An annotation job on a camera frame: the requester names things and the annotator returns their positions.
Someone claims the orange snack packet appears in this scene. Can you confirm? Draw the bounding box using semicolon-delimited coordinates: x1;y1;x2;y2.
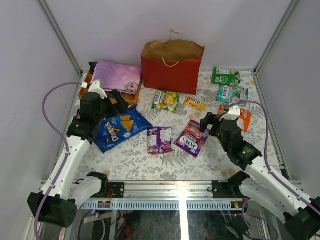
218;104;252;133

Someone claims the blue Oreo snack bag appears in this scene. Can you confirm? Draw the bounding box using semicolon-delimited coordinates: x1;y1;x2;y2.
93;105;153;153

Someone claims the purple Fox's berries bag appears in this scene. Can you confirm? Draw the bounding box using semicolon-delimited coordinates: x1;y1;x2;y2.
174;120;210;158

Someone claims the teal Fox's candy bag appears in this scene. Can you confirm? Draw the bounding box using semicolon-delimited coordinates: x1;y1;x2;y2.
216;85;249;104

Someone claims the yellow M&M's packet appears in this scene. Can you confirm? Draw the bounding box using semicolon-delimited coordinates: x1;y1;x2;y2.
184;96;207;112

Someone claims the green candy packet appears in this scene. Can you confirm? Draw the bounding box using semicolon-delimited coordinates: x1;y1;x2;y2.
211;67;241;86

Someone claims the yellow green Fox's candy bag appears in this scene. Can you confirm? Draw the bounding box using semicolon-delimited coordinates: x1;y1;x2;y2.
152;89;180;113

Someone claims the purple white candy bag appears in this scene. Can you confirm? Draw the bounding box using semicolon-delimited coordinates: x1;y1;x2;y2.
147;126;174;155

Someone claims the red paper bag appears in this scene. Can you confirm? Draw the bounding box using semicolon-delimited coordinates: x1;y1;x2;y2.
140;38;205;95

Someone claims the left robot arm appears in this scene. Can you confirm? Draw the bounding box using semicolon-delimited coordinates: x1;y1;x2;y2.
27;90;129;228

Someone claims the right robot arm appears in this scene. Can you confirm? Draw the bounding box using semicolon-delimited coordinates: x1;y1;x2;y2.
200;112;320;240

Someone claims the wooden compartment tray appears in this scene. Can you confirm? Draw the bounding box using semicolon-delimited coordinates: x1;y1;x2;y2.
78;71;143;106

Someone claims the dark patterned cloth at back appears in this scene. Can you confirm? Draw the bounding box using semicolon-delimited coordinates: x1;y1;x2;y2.
88;62;98;75

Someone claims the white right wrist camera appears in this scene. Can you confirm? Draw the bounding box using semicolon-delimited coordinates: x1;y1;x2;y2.
219;105;241;121

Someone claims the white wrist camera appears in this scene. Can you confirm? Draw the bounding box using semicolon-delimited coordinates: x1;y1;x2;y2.
79;80;108;99
219;105;241;121

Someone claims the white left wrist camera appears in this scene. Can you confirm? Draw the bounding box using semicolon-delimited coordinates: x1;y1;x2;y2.
79;80;108;99

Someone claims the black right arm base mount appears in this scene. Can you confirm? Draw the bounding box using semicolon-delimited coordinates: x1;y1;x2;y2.
211;179;244;199

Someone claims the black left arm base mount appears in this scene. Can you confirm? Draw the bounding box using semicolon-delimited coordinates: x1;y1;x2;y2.
100;182;125;199

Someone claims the aluminium front rail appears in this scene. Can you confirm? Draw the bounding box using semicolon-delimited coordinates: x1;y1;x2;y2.
37;180;307;201

